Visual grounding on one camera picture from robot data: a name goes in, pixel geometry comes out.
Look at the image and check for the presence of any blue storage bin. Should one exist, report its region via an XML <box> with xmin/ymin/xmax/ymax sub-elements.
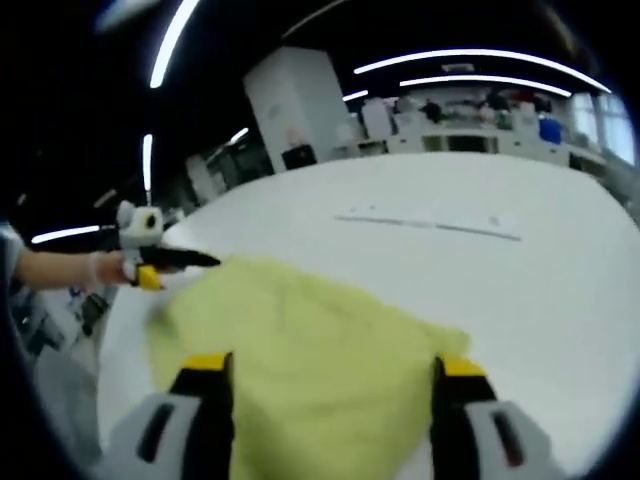
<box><xmin>538</xmin><ymin>116</ymin><xmax>562</xmax><ymax>144</ymax></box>

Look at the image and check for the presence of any yellow garment with blue and grey sleeves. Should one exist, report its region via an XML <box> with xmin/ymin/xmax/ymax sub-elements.
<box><xmin>147</xmin><ymin>254</ymin><xmax>472</xmax><ymax>480</ymax></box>

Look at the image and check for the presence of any long curved ceiling light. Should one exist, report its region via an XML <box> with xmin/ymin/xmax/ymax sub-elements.
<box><xmin>353</xmin><ymin>47</ymin><xmax>613</xmax><ymax>95</ymax></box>

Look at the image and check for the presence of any black chair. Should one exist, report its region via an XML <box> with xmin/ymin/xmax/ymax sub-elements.
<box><xmin>282</xmin><ymin>146</ymin><xmax>318</xmax><ymax>172</ymax></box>

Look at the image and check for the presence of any white template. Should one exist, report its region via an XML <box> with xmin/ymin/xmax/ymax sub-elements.
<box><xmin>333</xmin><ymin>201</ymin><xmax>523</xmax><ymax>243</ymax></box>

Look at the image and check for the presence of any straight ceiling light strip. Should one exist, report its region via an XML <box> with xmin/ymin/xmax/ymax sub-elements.
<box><xmin>149</xmin><ymin>0</ymin><xmax>202</xmax><ymax>91</ymax></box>

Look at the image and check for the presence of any short curved ceiling light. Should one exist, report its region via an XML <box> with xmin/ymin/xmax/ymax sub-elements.
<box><xmin>399</xmin><ymin>74</ymin><xmax>572</xmax><ymax>98</ymax></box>

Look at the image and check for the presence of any white storage shelving row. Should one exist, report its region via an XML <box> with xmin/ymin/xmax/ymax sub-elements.
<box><xmin>359</xmin><ymin>92</ymin><xmax>601</xmax><ymax>167</ymax></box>

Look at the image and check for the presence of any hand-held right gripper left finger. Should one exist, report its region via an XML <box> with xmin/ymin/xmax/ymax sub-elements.
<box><xmin>106</xmin><ymin>351</ymin><xmax>237</xmax><ymax>480</ymax></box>

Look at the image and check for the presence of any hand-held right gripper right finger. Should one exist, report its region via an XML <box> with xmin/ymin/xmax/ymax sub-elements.
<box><xmin>430</xmin><ymin>355</ymin><xmax>557</xmax><ymax>480</ymax></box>

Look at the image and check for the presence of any person's left hand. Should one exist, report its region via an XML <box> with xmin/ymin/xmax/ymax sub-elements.
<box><xmin>92</xmin><ymin>249</ymin><xmax>137</xmax><ymax>287</ymax></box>

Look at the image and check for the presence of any white square pillar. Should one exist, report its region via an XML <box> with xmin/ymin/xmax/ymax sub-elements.
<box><xmin>242</xmin><ymin>45</ymin><xmax>352</xmax><ymax>174</ymax></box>

